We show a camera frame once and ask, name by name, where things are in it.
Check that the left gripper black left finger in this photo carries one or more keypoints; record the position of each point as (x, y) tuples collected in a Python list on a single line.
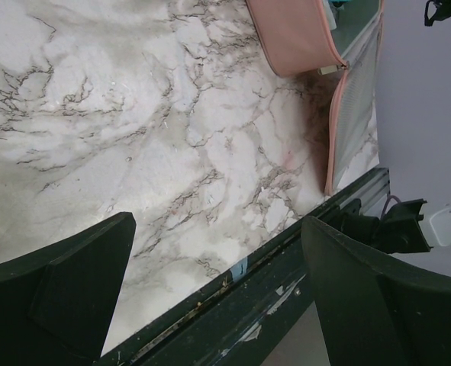
[(57, 303)]

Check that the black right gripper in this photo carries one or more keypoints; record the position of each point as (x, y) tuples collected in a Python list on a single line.
[(436, 10)]

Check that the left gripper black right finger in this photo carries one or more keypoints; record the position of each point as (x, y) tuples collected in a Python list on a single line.
[(375, 309)]

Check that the pink medicine kit case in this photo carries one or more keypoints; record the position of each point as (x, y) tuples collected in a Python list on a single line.
[(339, 43)]

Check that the blue cotton swab bag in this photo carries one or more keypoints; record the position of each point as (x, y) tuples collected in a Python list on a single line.
[(338, 3)]

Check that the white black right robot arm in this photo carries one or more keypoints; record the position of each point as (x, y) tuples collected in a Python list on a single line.
[(413, 108)]

